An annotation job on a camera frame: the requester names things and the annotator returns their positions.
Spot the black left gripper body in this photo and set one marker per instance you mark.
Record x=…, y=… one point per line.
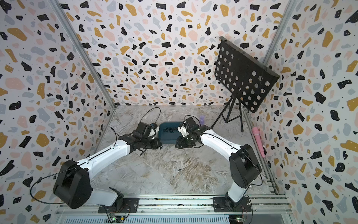
x=149, y=143

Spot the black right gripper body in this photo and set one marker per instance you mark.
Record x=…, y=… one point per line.
x=185, y=142

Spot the teal plastic storage box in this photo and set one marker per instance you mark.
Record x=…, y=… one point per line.
x=167, y=137

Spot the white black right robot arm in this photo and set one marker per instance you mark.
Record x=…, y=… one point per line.
x=244, y=165

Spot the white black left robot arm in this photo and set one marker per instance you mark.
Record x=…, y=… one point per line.
x=73, y=183

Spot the pile of black wing nuts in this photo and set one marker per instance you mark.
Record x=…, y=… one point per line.
x=171, y=129

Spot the purple rabbit figurine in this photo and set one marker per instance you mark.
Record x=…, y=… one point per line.
x=202, y=120

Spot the pink cylindrical bottle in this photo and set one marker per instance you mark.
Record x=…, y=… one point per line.
x=257, y=136

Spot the aluminium corner profile right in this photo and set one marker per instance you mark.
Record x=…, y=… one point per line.
x=283, y=23

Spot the aluminium corner profile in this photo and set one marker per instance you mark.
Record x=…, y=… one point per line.
x=283, y=23
x=56, y=7

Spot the aluminium corner profile left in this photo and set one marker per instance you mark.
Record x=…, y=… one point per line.
x=56, y=7

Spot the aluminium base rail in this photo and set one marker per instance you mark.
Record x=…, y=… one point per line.
x=184, y=209

